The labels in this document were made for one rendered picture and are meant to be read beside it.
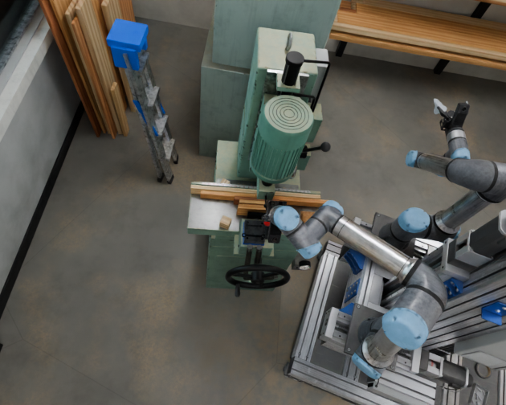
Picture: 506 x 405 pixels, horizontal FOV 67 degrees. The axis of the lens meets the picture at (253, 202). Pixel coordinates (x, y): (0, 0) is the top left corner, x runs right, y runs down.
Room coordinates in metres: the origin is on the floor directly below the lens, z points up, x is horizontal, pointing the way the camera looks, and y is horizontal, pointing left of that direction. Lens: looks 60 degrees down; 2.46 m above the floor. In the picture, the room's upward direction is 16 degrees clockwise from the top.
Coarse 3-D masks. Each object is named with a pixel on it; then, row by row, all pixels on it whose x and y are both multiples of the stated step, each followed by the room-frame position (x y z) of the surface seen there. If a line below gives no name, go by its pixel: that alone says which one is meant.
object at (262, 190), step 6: (258, 180) 0.92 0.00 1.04; (258, 186) 0.88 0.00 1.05; (264, 186) 0.88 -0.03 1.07; (270, 186) 0.89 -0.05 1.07; (258, 192) 0.86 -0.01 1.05; (264, 192) 0.85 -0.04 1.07; (270, 192) 0.86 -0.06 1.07; (258, 198) 0.85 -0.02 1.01; (264, 198) 0.86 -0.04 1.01; (270, 198) 0.86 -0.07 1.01
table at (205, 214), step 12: (192, 204) 0.79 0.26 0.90; (204, 204) 0.81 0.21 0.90; (216, 204) 0.82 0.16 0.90; (228, 204) 0.84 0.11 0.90; (192, 216) 0.73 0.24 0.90; (204, 216) 0.75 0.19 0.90; (216, 216) 0.76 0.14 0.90; (228, 216) 0.78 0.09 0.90; (240, 216) 0.80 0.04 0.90; (192, 228) 0.68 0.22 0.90; (204, 228) 0.69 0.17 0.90; (216, 228) 0.71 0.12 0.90
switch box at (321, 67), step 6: (318, 48) 1.29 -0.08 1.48; (318, 54) 1.26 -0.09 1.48; (324, 54) 1.27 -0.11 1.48; (324, 60) 1.24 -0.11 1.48; (318, 66) 1.20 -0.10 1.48; (324, 66) 1.21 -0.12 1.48; (318, 72) 1.20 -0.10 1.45; (324, 72) 1.20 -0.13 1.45; (318, 78) 1.20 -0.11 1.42; (318, 84) 1.20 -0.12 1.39; (312, 90) 1.20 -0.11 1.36; (318, 90) 1.20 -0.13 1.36
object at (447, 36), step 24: (360, 0) 3.16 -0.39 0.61; (480, 0) 2.87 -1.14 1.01; (504, 0) 2.84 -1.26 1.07; (336, 24) 2.77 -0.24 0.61; (360, 24) 2.82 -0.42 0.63; (384, 24) 2.90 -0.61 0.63; (408, 24) 2.99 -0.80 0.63; (432, 24) 3.08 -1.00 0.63; (456, 24) 3.17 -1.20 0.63; (480, 24) 3.26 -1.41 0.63; (504, 24) 3.36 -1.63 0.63; (408, 48) 2.83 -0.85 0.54; (432, 48) 2.92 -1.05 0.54; (456, 48) 2.90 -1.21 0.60; (480, 48) 2.98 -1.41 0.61; (504, 48) 3.03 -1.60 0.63
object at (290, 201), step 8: (208, 192) 0.85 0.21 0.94; (216, 192) 0.86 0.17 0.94; (224, 192) 0.87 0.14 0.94; (232, 200) 0.87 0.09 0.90; (280, 200) 0.92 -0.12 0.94; (288, 200) 0.92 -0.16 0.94; (296, 200) 0.94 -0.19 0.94; (304, 200) 0.95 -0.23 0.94; (312, 200) 0.96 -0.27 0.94; (320, 200) 0.97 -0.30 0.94
